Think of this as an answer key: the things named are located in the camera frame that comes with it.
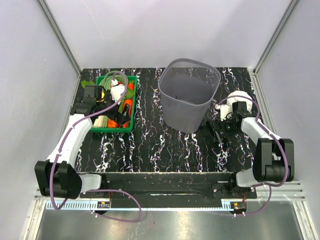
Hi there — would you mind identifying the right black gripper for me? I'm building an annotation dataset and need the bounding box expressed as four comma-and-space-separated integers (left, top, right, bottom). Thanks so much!
211, 114, 241, 142

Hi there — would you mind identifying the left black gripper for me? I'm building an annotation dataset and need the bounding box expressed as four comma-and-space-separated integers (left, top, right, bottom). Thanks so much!
97, 90, 131, 126

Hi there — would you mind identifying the grey mesh trash bin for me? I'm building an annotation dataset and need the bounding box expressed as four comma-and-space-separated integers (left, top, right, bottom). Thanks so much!
158, 58, 221, 134

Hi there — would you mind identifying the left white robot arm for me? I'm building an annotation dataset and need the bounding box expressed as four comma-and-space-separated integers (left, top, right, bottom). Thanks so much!
34, 83, 130, 199

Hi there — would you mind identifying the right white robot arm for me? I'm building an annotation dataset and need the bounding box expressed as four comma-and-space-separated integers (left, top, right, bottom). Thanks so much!
206, 100, 295, 198

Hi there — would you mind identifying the green plastic basket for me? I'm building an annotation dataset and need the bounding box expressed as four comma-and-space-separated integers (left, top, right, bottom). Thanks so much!
90, 75, 138, 133

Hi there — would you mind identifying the orange pumpkin toy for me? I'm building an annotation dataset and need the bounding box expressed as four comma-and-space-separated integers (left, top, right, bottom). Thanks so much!
106, 119, 119, 129

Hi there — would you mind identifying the large orange carrot toy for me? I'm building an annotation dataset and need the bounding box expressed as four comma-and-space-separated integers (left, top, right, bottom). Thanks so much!
123, 99, 133, 117

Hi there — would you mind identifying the yellow white cabbage toy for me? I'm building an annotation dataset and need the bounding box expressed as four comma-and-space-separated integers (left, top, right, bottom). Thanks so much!
92, 115, 109, 128

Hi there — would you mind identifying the small orange carrot toy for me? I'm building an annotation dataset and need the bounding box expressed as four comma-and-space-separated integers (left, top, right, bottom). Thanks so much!
128, 83, 135, 91

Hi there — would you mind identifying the green long beans bundle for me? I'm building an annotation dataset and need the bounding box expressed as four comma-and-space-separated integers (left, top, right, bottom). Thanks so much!
98, 70, 129, 90

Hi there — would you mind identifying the white crumpled paper roll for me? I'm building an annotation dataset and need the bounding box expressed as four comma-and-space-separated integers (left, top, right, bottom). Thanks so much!
226, 90, 253, 116

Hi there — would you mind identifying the green leafy vegetable toy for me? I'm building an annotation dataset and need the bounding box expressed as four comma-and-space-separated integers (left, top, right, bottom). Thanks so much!
80, 80, 95, 89

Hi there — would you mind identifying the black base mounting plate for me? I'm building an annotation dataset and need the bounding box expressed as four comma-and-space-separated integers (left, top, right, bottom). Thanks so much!
79, 172, 258, 200

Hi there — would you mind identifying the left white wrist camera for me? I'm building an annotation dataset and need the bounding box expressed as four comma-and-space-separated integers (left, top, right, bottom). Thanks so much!
110, 80, 125, 102

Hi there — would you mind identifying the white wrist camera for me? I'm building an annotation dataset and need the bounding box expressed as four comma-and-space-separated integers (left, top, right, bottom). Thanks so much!
215, 104, 233, 121
110, 80, 125, 102

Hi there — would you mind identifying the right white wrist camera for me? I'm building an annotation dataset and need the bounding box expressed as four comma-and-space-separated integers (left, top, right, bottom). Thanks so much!
215, 104, 233, 121

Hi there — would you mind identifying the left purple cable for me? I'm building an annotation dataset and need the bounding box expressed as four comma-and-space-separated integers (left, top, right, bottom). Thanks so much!
49, 71, 143, 223

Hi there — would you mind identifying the purple cable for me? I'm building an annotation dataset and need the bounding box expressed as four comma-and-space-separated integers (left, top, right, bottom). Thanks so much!
217, 95, 293, 218
49, 71, 143, 223

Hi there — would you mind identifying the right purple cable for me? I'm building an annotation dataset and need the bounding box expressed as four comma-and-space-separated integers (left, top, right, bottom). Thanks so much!
217, 95, 293, 218

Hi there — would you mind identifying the aluminium frame rail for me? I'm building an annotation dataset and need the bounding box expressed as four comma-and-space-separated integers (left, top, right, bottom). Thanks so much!
34, 180, 306, 201

